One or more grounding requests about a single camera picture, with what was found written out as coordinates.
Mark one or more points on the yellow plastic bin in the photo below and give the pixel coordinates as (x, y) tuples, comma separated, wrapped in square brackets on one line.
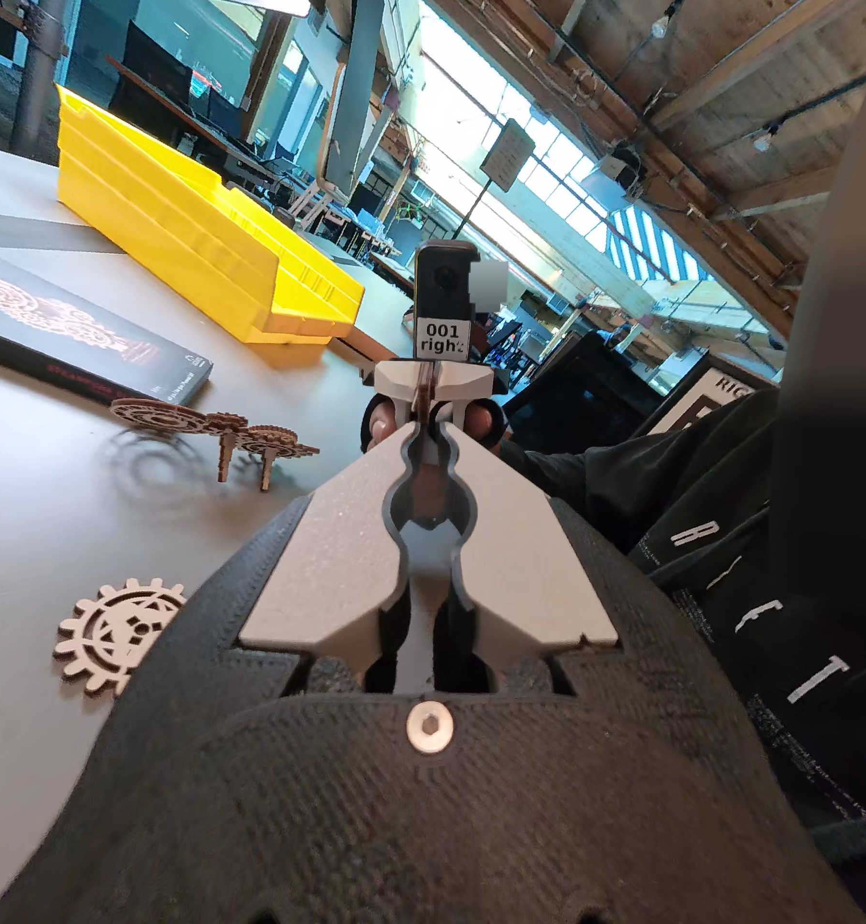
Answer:
[(187, 209)]

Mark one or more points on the black monitor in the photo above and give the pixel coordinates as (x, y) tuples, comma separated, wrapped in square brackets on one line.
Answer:
[(584, 397)]

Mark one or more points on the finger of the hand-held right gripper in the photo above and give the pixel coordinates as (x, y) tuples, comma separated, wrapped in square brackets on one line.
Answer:
[(396, 382), (465, 382)]

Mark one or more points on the person's right hand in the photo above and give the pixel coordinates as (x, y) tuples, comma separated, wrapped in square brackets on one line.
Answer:
[(382, 429)]

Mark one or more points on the wood-edged grey table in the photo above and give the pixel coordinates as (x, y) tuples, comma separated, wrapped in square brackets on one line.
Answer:
[(382, 310)]

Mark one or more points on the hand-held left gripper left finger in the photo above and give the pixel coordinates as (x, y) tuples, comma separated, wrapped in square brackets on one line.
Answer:
[(324, 570)]

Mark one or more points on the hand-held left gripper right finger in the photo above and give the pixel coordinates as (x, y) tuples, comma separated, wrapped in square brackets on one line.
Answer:
[(534, 570)]

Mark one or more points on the person's black printed hoodie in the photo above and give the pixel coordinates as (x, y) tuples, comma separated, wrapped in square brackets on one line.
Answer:
[(765, 650)]

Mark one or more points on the black puzzle box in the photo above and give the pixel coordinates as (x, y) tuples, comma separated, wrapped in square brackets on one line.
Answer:
[(79, 325)]

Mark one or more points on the flat wooden gear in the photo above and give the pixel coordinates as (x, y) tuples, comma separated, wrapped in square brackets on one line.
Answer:
[(79, 642)]

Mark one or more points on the sign on black pole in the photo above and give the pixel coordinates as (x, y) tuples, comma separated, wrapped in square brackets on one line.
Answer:
[(508, 155)]

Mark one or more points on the black framed white sign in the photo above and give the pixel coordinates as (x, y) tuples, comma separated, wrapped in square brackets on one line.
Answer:
[(721, 390)]

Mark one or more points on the wooden gear assembly with pegs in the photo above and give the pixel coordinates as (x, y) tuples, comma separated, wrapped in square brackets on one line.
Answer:
[(223, 426)]

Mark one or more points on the person's right forearm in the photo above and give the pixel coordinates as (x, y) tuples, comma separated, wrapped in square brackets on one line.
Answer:
[(620, 491)]

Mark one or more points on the small wooden connector piece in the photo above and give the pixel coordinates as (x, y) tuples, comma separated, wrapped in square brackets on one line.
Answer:
[(424, 397)]

